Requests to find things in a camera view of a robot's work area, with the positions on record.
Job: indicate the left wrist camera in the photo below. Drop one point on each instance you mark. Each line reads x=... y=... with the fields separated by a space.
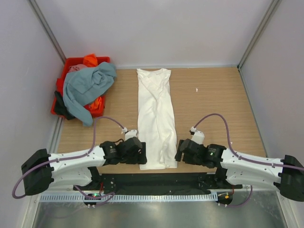
x=128 y=134

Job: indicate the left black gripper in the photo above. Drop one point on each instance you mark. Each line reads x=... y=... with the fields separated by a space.
x=138 y=158

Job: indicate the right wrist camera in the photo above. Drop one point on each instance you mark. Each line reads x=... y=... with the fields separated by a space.
x=197 y=136

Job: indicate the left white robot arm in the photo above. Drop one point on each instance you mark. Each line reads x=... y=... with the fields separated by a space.
x=78 y=169

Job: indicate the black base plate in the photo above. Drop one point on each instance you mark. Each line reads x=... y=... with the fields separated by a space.
x=157 y=184

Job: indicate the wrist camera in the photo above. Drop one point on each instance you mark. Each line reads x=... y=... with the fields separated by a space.
x=128 y=134
x=197 y=136

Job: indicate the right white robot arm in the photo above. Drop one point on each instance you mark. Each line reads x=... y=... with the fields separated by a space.
x=283 y=175

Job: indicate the orange t-shirt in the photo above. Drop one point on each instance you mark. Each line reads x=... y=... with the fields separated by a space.
x=97 y=106

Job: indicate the slotted cable duct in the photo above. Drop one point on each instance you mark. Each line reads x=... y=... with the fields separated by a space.
x=77 y=197

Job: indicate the right aluminium frame post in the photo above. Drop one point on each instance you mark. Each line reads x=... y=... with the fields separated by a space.
x=272 y=8

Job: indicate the pink t-shirt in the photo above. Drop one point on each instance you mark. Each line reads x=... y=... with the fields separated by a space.
x=76 y=67

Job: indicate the black t-shirt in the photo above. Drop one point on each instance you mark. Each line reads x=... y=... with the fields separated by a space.
x=60 y=108

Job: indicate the left aluminium frame post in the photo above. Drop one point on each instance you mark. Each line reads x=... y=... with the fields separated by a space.
x=47 y=29

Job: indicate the white printed t-shirt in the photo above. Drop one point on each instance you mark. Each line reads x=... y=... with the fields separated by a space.
x=156 y=122

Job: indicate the aluminium frame post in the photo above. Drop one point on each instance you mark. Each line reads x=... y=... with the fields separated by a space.
x=272 y=8
x=47 y=29

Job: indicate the blue-grey t-shirt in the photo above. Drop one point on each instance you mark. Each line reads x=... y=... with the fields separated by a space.
x=84 y=86

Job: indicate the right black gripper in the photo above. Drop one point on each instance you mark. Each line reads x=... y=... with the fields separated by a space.
x=186 y=159

